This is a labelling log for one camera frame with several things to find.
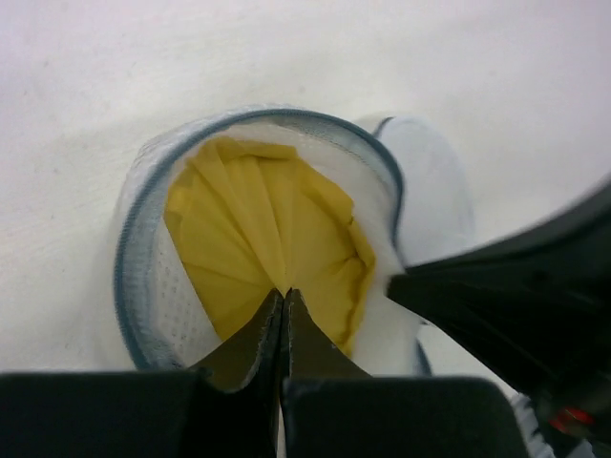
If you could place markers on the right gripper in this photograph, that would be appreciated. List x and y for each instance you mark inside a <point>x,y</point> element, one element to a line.
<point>535,309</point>

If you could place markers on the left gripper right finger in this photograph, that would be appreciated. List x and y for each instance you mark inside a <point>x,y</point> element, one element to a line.
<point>308,352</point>

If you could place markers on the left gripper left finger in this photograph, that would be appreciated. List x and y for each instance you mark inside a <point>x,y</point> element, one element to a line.
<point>238,361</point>

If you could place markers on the yellow bra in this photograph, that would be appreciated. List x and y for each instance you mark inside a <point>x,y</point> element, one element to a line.
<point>247,217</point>

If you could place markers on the white mesh laundry bag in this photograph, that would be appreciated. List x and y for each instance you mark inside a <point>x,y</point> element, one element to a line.
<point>410,197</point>

